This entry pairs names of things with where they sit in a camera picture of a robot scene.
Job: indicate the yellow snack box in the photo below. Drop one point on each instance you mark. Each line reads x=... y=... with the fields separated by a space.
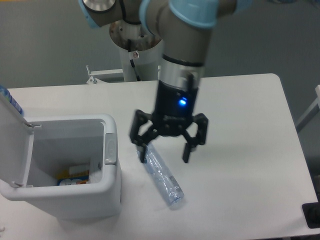
x=74 y=175

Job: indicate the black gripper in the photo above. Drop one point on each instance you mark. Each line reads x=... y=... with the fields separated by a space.
x=172 y=115

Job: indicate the white wrapper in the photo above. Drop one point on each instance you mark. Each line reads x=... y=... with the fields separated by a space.
x=95 y=172

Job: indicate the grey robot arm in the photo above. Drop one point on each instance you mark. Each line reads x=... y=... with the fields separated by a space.
x=185 y=27

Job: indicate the white frame leg right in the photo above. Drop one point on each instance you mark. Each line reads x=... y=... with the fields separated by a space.
x=310 y=112

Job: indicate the clear plastic bottle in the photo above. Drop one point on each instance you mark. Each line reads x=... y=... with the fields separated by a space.
x=164 y=180

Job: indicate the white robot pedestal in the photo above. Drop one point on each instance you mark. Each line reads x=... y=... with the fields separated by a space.
x=139 y=51

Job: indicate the blue white label object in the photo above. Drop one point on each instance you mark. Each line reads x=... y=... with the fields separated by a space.
x=6 y=93

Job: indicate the white trash can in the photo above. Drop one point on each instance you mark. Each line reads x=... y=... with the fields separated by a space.
x=66 y=166

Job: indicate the white table frame bracket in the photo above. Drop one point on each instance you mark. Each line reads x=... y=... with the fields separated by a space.
x=104 y=76

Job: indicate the black clamp corner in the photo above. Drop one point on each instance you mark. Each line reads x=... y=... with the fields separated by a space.
x=311 y=213

